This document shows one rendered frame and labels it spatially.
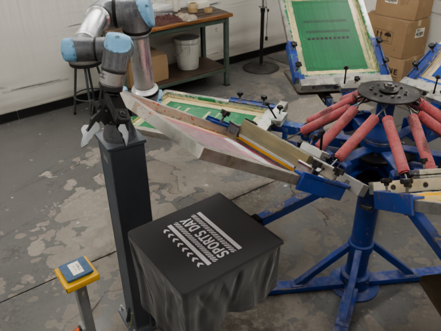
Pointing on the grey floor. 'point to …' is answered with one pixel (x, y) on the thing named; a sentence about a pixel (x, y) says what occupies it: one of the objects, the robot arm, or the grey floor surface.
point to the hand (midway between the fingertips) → (105, 148)
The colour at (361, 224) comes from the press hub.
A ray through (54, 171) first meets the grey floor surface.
